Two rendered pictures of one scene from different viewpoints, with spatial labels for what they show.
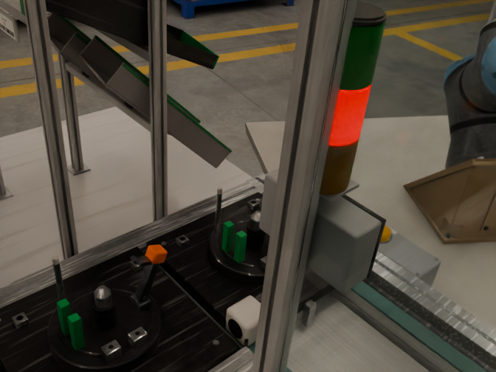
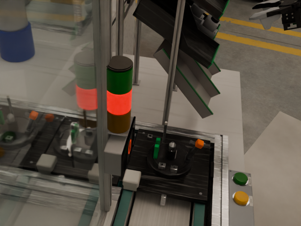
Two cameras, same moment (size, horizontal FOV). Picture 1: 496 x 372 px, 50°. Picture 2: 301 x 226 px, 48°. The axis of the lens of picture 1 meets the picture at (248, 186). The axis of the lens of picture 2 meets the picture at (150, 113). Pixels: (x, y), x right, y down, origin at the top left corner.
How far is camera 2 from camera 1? 0.58 m
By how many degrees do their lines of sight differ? 40
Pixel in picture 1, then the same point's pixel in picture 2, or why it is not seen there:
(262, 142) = (274, 125)
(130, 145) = not seen: hidden behind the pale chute
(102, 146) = not seen: hidden behind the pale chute
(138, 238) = (141, 125)
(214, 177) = (224, 126)
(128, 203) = (174, 114)
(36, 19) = (117, 19)
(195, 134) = (193, 96)
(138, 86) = (168, 61)
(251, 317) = (129, 178)
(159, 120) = (169, 80)
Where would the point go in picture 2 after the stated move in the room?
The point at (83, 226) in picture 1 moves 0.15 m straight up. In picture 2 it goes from (146, 112) to (149, 81)
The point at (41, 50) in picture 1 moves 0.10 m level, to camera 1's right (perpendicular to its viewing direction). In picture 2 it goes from (118, 31) to (136, 46)
